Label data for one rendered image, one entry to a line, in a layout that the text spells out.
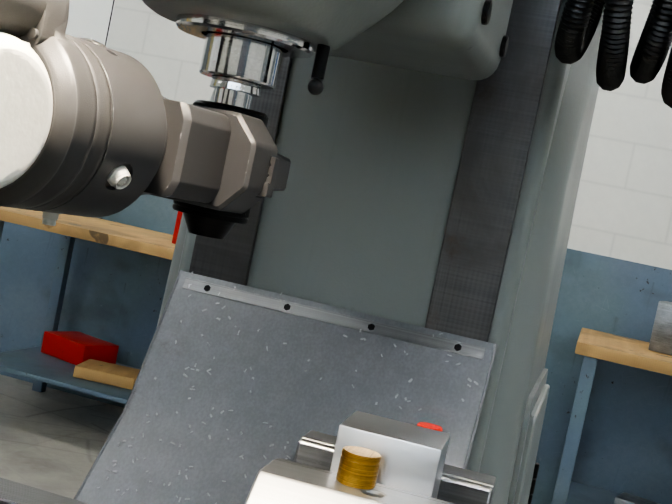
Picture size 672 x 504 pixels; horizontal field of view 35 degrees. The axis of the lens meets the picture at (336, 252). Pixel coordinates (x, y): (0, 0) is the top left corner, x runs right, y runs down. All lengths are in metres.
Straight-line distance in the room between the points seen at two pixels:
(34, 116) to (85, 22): 5.08
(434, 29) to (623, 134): 4.12
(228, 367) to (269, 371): 0.04
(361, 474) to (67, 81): 0.26
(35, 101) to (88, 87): 0.05
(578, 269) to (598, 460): 0.84
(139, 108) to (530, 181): 0.53
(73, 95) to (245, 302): 0.56
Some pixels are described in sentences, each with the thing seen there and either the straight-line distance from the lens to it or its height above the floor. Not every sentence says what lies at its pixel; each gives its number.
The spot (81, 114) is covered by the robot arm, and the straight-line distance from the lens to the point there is 0.50.
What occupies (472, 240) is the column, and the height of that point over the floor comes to 1.21.
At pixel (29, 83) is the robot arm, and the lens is 0.46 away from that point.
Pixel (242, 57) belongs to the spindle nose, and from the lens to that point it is 0.65.
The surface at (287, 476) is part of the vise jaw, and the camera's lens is 0.59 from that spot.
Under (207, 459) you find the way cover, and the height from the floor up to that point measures 0.97.
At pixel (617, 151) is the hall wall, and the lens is 4.84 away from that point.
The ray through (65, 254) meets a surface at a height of 0.68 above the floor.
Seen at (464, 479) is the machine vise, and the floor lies 1.07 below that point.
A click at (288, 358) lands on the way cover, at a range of 1.01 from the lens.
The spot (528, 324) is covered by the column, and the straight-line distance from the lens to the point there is 1.03.
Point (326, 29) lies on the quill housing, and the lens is 0.62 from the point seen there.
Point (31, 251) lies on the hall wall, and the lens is 5.56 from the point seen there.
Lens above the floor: 1.22
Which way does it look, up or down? 3 degrees down
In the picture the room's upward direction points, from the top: 12 degrees clockwise
